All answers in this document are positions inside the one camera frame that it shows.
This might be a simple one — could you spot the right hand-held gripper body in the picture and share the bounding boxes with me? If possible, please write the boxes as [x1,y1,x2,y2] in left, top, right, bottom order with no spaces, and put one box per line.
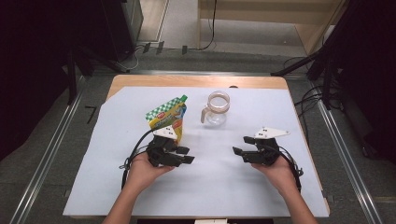
[242,126,290,166]

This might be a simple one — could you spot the yellow spout pouch green cap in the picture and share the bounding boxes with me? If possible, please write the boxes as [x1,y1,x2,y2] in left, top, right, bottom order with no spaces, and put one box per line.
[145,94,189,145]

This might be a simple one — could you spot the black floor cables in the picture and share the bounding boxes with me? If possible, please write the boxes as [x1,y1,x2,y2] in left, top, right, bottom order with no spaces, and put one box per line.
[283,55,331,138]

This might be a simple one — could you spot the black hanging cable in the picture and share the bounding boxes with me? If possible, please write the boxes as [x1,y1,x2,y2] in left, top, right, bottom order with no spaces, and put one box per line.
[199,0,219,51]

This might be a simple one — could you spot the black metal stand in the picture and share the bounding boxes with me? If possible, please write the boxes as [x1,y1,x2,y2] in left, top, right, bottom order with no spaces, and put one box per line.
[270,0,368,110]
[64,43,127,105]

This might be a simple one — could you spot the clear glass pitcher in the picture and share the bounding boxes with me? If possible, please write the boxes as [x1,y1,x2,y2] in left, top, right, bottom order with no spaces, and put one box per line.
[200,91,232,127]

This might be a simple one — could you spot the black curtain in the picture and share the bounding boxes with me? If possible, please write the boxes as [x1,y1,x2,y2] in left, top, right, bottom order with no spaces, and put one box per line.
[0,0,106,161]
[339,0,396,162]

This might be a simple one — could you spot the right hand-held gripper cable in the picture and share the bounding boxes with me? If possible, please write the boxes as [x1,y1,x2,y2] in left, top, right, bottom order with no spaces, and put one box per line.
[277,145,304,192]

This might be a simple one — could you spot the black cabinet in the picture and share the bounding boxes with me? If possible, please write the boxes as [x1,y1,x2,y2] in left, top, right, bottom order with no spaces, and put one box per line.
[98,0,145,63]

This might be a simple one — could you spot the left hand-held gripper cable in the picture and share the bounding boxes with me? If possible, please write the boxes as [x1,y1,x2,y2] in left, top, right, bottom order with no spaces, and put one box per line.
[119,129,156,190]

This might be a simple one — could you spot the light wooden shelf unit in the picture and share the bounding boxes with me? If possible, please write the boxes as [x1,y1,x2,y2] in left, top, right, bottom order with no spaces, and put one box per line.
[196,0,347,56]

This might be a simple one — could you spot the person's left hand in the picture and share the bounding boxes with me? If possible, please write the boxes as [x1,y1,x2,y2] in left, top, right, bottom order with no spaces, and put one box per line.
[125,152,176,194]

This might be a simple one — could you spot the person's right hand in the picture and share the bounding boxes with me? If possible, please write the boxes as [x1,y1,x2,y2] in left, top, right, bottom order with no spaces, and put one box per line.
[251,155,299,198]

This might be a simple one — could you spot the white floor cable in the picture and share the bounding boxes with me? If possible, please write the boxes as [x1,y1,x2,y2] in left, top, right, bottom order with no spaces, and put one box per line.
[122,46,140,71]

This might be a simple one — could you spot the hand-held gripper cable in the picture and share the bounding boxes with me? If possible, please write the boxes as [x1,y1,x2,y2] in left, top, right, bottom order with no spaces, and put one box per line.
[277,145,304,192]
[119,129,156,190]

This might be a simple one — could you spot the metal floor rail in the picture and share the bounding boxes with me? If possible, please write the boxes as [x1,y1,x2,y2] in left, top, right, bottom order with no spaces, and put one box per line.
[312,92,385,224]
[8,92,84,224]

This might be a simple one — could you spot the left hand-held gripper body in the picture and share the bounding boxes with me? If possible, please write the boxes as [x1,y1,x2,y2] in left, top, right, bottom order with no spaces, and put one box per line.
[146,125,184,168]

